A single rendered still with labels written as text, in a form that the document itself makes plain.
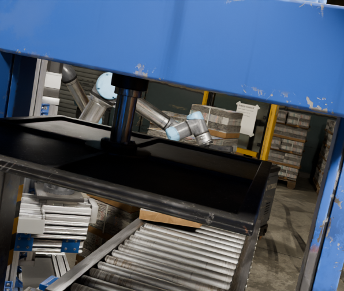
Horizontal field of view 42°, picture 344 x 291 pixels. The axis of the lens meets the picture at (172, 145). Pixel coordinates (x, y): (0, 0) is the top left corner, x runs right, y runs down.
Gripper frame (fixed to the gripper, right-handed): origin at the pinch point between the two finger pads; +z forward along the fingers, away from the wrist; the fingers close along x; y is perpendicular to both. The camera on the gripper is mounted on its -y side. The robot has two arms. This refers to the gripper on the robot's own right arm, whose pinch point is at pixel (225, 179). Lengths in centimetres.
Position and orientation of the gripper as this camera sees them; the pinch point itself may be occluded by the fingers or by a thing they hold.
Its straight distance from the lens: 218.9
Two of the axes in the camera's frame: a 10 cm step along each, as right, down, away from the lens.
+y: -8.9, 3.7, 2.8
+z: 3.8, 9.2, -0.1
